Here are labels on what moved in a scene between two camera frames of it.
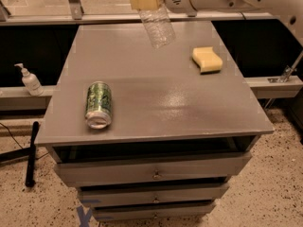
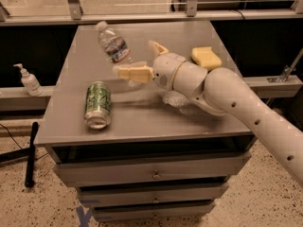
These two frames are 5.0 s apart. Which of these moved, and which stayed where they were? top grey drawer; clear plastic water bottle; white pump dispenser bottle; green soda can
Moved: clear plastic water bottle
Stayed: white pump dispenser bottle; top grey drawer; green soda can
